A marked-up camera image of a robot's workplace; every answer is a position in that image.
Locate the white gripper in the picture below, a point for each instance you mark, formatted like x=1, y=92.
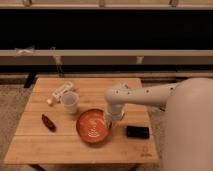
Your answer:
x=113, y=115

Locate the orange ceramic bowl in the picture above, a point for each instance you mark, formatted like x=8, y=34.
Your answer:
x=91, y=126

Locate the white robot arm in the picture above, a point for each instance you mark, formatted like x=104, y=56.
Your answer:
x=188, y=144

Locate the black rectangular device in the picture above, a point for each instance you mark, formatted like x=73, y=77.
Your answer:
x=137, y=132

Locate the translucent plastic cup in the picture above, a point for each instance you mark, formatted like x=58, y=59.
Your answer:
x=70, y=101

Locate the wooden table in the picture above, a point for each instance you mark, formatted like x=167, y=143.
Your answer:
x=34, y=143

